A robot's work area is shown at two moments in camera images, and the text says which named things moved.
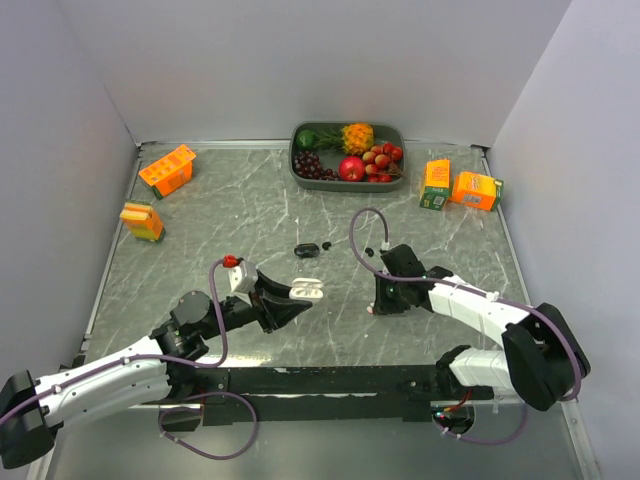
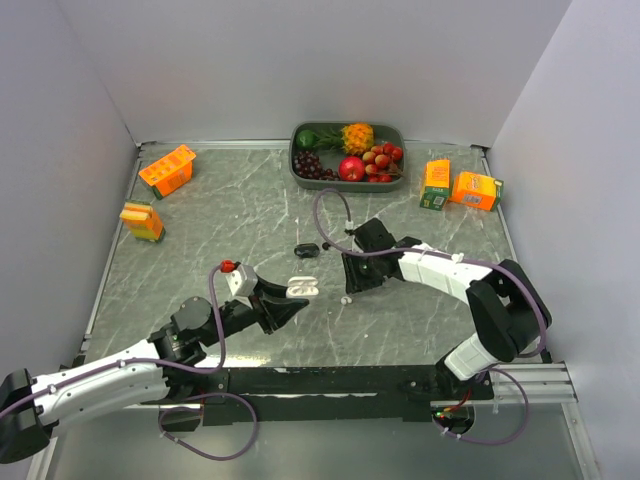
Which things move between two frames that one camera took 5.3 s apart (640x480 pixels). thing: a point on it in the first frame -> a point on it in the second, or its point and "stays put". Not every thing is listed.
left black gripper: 272,305 stays put
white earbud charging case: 306,288 stays put
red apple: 351,168 stays put
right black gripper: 382,304 -> 354,281
